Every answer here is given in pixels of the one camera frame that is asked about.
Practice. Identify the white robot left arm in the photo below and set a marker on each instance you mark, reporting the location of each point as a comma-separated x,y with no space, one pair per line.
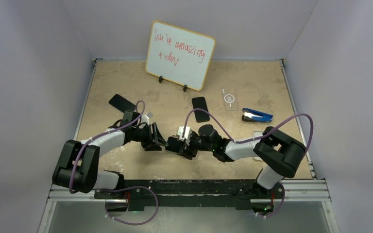
78,165

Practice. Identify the clear magsafe phone case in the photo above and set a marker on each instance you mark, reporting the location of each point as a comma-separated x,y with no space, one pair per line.
229,98

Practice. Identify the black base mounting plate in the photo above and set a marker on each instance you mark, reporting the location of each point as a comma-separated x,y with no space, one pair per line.
239,194

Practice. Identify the aluminium frame rail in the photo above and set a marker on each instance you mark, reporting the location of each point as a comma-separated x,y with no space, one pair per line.
295,190

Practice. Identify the green phone black screen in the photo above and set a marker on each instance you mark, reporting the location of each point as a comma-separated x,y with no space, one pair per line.
175,144

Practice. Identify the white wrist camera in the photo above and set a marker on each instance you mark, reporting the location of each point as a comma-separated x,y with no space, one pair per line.
146,118
184,133

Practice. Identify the black phone on left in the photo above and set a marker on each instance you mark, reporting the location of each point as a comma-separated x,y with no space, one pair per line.
121,103

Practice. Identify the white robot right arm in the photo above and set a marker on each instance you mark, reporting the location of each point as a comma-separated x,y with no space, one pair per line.
281,152

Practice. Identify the yellow framed whiteboard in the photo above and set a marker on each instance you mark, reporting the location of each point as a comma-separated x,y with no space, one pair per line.
178,55

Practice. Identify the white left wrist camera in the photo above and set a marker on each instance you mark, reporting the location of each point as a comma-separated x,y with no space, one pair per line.
146,118

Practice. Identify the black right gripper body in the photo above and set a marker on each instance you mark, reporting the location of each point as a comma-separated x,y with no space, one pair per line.
196,143

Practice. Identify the blue black stapler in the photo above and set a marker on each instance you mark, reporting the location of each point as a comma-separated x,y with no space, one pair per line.
250,115

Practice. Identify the beige phone case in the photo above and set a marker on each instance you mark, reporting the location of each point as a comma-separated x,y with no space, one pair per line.
256,134

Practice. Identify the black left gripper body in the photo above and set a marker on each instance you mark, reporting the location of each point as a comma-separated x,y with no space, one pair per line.
143,135

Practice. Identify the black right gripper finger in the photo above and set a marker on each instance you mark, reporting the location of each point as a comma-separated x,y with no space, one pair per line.
184,143
187,152

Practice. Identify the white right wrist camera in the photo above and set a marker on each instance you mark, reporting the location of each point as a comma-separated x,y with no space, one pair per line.
184,133

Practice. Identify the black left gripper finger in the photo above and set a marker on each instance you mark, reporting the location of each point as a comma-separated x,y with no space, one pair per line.
156,136
152,146

